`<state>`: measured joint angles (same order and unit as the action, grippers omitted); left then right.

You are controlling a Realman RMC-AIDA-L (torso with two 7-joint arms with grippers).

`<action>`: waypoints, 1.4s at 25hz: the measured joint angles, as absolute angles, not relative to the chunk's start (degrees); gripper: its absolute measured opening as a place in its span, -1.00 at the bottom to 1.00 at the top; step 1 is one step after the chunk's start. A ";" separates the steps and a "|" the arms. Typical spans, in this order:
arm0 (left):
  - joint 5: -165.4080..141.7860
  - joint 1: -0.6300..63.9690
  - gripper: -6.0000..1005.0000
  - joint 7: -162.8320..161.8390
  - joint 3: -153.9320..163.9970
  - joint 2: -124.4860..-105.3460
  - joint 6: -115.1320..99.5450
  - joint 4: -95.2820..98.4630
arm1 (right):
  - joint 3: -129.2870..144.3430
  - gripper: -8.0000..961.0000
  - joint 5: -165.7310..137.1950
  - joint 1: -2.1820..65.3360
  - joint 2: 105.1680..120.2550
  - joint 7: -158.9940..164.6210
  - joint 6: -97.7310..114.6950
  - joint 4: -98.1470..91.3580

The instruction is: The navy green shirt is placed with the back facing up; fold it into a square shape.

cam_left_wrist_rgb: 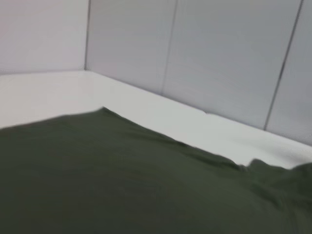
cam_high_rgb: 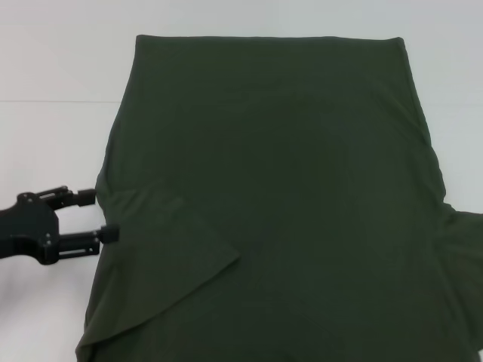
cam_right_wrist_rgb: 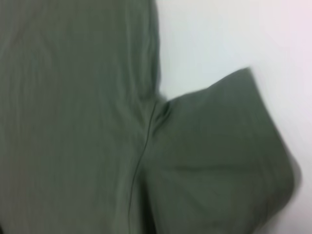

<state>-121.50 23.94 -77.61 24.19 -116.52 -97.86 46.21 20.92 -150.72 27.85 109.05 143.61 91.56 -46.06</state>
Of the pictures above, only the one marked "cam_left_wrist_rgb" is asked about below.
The dark green t-shirt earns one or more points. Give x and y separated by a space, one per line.
122 182

